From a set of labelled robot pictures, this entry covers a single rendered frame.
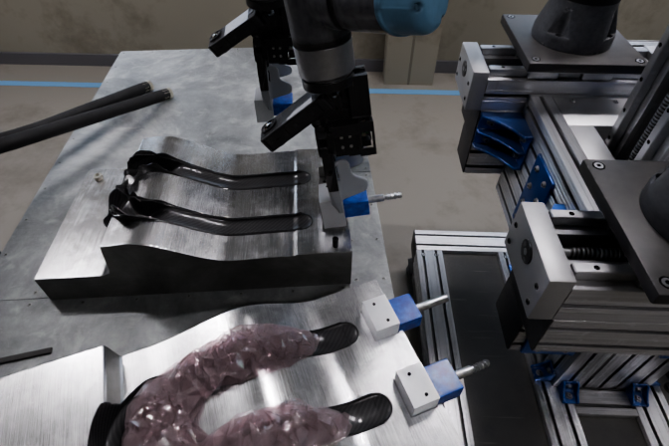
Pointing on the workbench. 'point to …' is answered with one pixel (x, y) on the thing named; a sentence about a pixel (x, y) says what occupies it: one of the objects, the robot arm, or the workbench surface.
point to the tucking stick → (26, 355)
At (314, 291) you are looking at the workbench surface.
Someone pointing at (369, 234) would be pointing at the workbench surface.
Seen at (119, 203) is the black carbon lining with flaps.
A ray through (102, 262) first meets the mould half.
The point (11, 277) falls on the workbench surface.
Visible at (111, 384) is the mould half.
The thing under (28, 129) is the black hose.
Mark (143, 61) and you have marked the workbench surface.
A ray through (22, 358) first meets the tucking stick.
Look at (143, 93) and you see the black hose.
